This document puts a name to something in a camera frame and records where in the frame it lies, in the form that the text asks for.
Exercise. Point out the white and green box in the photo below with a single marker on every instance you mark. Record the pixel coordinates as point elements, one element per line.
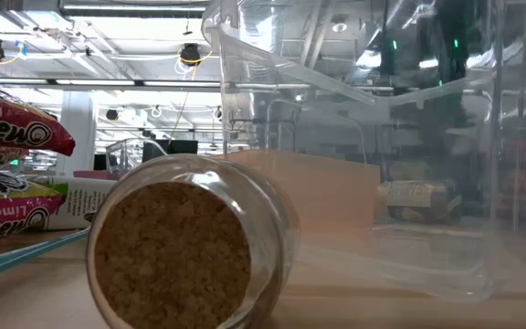
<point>85,201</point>

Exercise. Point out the red roast beef ramen packet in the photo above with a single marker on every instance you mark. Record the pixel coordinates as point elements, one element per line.
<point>12,123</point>

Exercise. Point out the lime chili shrimp ramen packet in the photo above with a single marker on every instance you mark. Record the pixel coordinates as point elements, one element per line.
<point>7,215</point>

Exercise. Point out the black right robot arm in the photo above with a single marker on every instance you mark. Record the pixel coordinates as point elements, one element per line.
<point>450,27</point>

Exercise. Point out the black monitor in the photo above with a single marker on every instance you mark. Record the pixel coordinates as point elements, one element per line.
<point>176,147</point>

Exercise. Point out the glass jar with cork lid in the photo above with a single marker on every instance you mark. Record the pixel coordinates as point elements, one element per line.
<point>171,256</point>

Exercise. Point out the low clear plastic bin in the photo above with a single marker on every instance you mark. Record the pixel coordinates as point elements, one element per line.
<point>121,155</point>

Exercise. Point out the pink bowl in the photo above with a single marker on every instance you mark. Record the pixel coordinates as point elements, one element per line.
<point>94,175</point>

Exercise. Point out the long ceiling light strip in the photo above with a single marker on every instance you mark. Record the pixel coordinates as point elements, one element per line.
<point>94,82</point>

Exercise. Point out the white pillar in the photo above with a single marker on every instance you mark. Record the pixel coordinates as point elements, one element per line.
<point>76,137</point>

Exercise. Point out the tall clear plastic bin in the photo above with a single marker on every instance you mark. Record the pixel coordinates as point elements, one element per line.
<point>450,274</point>

